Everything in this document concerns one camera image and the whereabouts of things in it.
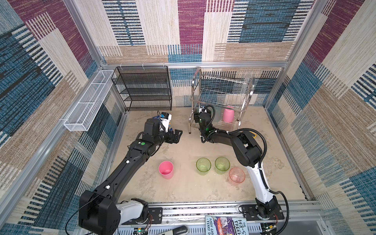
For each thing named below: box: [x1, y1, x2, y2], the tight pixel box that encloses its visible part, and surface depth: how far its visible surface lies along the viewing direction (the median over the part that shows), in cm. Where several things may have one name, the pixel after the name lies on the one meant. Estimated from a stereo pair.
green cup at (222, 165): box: [214, 156, 231, 175], surface depth 86 cm
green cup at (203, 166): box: [195, 157, 212, 176], surface depth 86 cm
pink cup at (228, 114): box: [223, 105, 235, 123], surface depth 104 cm
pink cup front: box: [158, 160, 174, 180], surface depth 83 cm
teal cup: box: [212, 105, 223, 123], surface depth 107 cm
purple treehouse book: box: [204, 215, 250, 235], surface depth 70 cm
